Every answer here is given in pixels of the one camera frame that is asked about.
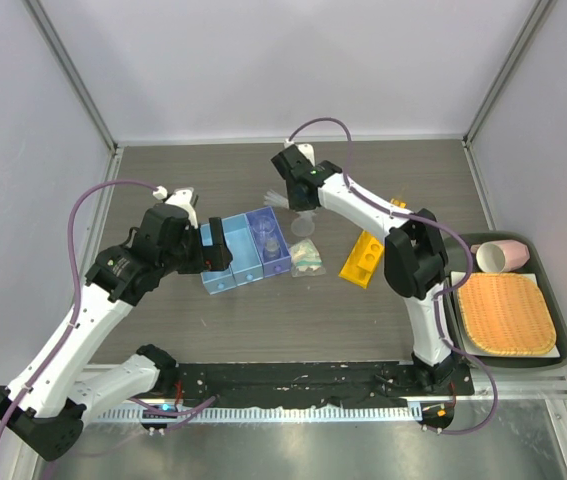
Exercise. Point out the larger clear glass beaker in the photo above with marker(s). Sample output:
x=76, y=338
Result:
x=263, y=227

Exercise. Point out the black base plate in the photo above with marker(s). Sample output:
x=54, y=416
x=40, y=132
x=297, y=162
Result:
x=350, y=385

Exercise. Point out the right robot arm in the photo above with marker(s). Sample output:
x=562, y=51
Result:
x=414, y=254

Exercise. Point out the small clear glass beaker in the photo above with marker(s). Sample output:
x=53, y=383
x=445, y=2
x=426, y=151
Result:
x=271, y=249

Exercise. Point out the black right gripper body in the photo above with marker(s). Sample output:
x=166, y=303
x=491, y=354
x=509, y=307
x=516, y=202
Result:
x=293, y=203

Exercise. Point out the pink paper cup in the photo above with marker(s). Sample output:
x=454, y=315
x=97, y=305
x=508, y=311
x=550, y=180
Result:
x=501, y=256

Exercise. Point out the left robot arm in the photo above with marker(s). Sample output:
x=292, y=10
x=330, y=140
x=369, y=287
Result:
x=47, y=406

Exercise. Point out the yellow test tube rack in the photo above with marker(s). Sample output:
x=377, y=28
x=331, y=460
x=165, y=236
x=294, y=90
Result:
x=365, y=256

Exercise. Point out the plastic bag with gloves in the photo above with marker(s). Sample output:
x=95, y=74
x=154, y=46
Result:
x=306, y=259

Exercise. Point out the white slotted cable duct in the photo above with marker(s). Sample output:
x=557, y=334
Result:
x=132, y=413

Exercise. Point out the blue three-compartment organizer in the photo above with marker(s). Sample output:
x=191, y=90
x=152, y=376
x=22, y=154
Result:
x=248, y=265

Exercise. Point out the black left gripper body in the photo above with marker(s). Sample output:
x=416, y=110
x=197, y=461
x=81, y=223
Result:
x=204, y=257

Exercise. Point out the clear plastic pipettes bundle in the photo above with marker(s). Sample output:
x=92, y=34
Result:
x=276, y=200

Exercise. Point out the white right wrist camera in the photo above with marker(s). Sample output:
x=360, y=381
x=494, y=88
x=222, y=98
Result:
x=305, y=148

